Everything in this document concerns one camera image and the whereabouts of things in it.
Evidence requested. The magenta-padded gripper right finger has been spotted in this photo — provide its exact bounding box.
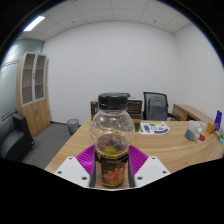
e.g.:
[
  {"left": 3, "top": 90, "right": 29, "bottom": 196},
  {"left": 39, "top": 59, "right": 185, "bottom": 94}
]
[{"left": 128, "top": 144, "right": 172, "bottom": 188}]

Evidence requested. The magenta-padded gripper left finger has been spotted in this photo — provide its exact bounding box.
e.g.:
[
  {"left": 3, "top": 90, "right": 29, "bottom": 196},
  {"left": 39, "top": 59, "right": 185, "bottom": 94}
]
[{"left": 53, "top": 144, "right": 98, "bottom": 188}]

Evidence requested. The clear bottle with dark label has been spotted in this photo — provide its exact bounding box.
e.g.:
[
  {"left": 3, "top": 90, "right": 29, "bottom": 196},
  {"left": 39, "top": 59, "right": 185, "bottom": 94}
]
[{"left": 89, "top": 92, "right": 136, "bottom": 189}]

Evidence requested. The white green purple leaflet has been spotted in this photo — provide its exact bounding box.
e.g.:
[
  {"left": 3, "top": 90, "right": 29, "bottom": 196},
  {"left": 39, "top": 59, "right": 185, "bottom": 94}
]
[{"left": 138, "top": 121, "right": 171, "bottom": 136}]

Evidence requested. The grey waste bin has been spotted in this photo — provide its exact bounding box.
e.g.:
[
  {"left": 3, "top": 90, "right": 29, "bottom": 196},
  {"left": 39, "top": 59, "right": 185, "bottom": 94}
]
[{"left": 66, "top": 118, "right": 81, "bottom": 136}]

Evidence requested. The white and grey mug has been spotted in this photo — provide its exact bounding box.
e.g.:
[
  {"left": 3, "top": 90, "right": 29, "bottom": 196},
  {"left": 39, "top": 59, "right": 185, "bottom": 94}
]
[{"left": 184, "top": 119, "right": 203, "bottom": 144}]

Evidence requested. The grey mesh office chair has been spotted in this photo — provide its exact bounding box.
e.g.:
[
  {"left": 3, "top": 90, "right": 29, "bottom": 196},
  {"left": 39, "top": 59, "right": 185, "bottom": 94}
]
[{"left": 142, "top": 91, "right": 181, "bottom": 122}]

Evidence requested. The small brown box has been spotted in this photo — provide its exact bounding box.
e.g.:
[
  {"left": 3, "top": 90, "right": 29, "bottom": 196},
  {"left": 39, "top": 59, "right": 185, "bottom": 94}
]
[{"left": 90, "top": 98, "right": 100, "bottom": 121}]

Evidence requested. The large dark brown box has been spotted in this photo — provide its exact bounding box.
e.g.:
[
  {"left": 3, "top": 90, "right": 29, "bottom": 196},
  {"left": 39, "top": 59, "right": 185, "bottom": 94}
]
[{"left": 127, "top": 97, "right": 143, "bottom": 133}]

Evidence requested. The black leather armchair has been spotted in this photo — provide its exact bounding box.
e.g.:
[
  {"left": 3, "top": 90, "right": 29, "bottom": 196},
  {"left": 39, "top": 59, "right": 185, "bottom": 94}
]
[{"left": 0, "top": 112, "right": 35, "bottom": 163}]

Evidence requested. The wooden cabinet with glass doors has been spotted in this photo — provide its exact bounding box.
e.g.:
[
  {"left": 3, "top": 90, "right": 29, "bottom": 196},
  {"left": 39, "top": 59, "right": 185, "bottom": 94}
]
[{"left": 15, "top": 51, "right": 52, "bottom": 138}]

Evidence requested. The wooden side desk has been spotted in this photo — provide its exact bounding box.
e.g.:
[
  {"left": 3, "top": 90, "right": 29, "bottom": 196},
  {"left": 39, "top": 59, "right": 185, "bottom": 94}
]
[{"left": 171, "top": 103, "right": 214, "bottom": 125}]

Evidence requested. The orange box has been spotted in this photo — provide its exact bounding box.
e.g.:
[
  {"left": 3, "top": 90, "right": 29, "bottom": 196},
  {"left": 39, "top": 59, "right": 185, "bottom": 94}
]
[{"left": 205, "top": 122, "right": 217, "bottom": 135}]

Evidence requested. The purple standing card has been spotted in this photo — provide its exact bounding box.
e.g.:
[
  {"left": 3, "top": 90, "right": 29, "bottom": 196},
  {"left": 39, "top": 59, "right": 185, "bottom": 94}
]
[{"left": 213, "top": 110, "right": 223, "bottom": 132}]

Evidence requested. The rectangular ceiling light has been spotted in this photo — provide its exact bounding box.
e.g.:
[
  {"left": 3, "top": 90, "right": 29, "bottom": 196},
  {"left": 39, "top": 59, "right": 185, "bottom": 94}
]
[{"left": 22, "top": 15, "right": 46, "bottom": 33}]

